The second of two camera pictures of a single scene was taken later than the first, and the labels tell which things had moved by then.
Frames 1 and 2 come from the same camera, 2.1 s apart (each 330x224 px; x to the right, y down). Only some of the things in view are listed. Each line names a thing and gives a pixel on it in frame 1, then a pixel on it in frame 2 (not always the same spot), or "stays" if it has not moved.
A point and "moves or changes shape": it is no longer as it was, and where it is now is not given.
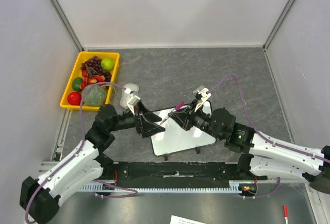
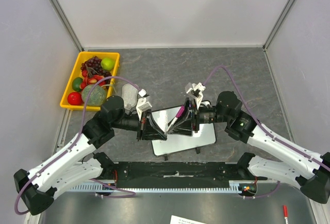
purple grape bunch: x=93 y=67 stays
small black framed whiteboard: x=176 y=139 stays
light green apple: x=107 y=64 stays
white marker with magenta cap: x=178 y=106 moves or changes shape
